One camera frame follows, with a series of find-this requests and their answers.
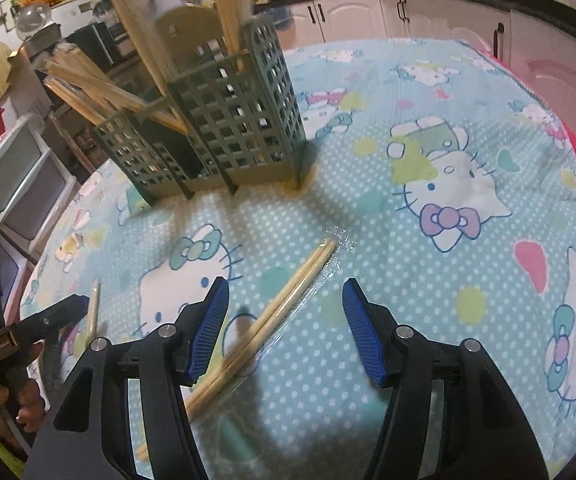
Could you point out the white drawer unit grey drawers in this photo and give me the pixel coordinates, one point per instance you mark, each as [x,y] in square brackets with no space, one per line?
[28,185]

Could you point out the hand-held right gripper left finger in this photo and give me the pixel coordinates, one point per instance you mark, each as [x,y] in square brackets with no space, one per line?
[208,332]

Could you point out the pile of wooden chopsticks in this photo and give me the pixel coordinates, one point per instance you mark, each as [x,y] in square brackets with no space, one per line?
[228,10]

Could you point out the person's left hand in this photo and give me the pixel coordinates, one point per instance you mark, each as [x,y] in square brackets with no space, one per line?
[33,405]

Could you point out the cartoon printed tablecloth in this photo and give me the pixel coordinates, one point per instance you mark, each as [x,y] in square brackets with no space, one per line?
[367,240]

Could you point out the green plastic utensil holder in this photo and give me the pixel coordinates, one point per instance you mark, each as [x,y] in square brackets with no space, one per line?
[260,176]

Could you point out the wooden chopstick pair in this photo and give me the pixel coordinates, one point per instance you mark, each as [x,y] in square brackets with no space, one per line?
[288,292]
[94,305]

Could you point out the white drawer unit beige drawers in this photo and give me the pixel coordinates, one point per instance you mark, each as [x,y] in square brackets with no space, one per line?
[3,265]

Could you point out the glass kettle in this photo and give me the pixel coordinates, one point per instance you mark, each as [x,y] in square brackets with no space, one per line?
[33,20]

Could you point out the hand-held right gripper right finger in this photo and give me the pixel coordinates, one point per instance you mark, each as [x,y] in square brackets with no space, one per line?
[362,332]

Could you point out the black microwave oven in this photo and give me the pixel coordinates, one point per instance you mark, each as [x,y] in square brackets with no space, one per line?
[90,42]

